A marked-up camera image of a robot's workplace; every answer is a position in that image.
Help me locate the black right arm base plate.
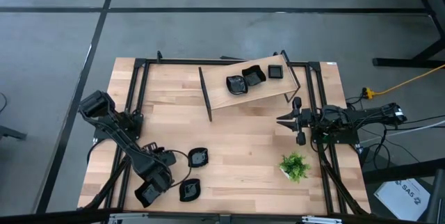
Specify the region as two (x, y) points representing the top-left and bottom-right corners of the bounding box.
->
(310, 117), (360, 145)

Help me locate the white cable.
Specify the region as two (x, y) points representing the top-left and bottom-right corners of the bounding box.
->
(359, 119), (445, 145)

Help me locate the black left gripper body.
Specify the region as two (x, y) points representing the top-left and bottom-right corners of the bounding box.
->
(137, 157), (172, 184)

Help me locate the black glossy rounded plate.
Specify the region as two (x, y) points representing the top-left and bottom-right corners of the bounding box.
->
(267, 64), (284, 80)
(187, 147), (210, 169)

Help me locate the black glossy wavy-edged plate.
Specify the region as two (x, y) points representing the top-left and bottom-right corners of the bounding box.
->
(133, 181), (163, 209)

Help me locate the white printed sign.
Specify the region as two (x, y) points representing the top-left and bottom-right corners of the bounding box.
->
(373, 177), (431, 222)

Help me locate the wooden shelf black frame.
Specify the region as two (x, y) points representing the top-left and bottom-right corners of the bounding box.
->
(197, 49), (302, 123)

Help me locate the black desk leg frame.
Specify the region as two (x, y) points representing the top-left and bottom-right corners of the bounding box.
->
(371, 0), (445, 70)

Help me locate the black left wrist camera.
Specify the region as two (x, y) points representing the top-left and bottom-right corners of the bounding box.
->
(152, 149), (177, 168)

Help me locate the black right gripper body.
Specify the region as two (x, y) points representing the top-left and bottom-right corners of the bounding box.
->
(293, 96), (314, 147)

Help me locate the thick yellow extension cord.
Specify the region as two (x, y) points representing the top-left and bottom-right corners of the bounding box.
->
(363, 63), (445, 100)

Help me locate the black metal beam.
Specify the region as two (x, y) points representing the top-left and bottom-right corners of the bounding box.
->
(361, 157), (445, 185)

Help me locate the green plant white pot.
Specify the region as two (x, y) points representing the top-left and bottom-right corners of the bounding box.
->
(277, 150), (312, 184)

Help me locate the grey furniture leg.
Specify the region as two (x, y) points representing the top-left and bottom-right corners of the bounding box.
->
(0, 125), (28, 142)

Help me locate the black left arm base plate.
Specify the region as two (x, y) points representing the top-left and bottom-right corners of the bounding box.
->
(93, 111), (144, 141)

